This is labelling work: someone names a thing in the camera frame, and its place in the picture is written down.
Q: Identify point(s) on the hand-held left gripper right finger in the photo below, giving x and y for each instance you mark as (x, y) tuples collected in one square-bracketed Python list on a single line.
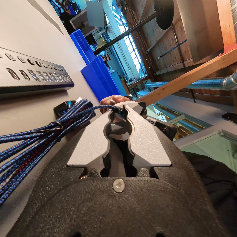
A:
[(148, 146)]

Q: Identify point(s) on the blue plastic bin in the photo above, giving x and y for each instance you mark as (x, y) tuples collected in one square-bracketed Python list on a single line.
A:
[(100, 81), (79, 42)]

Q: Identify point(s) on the person's black jacket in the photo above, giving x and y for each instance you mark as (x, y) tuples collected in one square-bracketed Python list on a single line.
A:
[(218, 185)]

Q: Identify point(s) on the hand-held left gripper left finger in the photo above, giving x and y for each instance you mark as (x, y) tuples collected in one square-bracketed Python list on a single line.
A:
[(90, 144)]

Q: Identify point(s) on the wooden beam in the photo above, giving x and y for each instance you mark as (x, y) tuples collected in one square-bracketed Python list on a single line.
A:
[(194, 74)]

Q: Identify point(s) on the large plywood panel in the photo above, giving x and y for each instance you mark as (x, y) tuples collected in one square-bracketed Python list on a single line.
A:
[(201, 29)]

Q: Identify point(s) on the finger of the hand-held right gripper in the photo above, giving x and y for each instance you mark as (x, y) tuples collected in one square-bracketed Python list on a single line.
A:
[(133, 105), (119, 132)]

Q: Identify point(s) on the black usb hub white lettering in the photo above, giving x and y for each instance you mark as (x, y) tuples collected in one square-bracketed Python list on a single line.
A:
[(60, 109)]

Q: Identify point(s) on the silver ventilation duct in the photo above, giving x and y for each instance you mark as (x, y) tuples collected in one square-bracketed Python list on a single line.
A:
[(203, 83)]

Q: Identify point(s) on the person's right hand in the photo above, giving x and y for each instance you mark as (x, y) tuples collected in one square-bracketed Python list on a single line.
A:
[(111, 101)]

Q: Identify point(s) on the black pedestal fan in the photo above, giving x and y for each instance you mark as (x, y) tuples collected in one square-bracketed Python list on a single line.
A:
[(163, 13)]

